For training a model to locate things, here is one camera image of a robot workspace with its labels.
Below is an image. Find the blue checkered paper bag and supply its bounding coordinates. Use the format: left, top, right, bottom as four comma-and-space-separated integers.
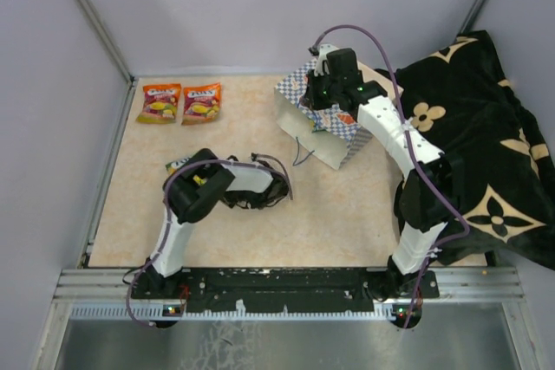
274, 59, 372, 170

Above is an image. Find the green candy bag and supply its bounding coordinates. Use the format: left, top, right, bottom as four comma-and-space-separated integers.
163, 155, 208, 186

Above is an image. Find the orange candy bag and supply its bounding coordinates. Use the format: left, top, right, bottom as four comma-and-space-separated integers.
181, 82, 222, 126
136, 83, 181, 124

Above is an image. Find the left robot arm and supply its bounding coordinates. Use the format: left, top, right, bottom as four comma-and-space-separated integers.
129, 148, 292, 299

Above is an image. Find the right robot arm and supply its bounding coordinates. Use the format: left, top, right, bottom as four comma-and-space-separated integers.
304, 44, 463, 297

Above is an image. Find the black floral blanket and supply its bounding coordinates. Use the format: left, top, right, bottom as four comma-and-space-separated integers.
395, 30, 554, 269

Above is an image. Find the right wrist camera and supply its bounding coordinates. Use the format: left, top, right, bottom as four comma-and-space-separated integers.
309, 43, 338, 76

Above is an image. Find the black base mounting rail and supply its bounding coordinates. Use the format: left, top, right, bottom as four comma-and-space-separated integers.
130, 267, 440, 326

